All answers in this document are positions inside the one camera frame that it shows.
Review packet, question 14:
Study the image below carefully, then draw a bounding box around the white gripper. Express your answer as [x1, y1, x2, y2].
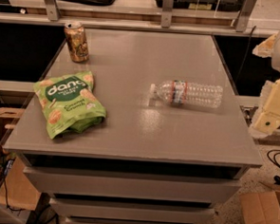
[249, 31, 280, 135]

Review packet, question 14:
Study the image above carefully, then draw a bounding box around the clear plastic water bottle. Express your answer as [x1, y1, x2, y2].
[150, 80, 223, 109]

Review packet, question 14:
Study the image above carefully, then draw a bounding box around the black tray on shelf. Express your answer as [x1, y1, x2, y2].
[153, 0, 246, 14]

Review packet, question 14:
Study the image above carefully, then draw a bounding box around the cardboard box right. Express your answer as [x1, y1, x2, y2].
[239, 184, 280, 224]

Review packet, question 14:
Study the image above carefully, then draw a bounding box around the cardboard box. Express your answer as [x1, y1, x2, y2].
[239, 184, 280, 224]
[0, 107, 41, 210]

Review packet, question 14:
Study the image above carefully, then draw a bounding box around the grey drawer cabinet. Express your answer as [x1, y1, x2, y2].
[5, 29, 262, 224]

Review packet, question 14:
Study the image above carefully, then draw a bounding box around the gold drink can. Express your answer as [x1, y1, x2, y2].
[65, 22, 89, 63]

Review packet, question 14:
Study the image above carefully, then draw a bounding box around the green dang chips bag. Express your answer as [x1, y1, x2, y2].
[33, 70, 106, 139]

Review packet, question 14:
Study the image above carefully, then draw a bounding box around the cardboard box left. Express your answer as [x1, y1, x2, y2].
[0, 107, 41, 210]

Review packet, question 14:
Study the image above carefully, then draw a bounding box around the metal shelf rail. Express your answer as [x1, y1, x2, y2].
[0, 0, 280, 37]

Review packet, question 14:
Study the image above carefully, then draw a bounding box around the black cable on floor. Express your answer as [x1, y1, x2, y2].
[265, 148, 280, 174]

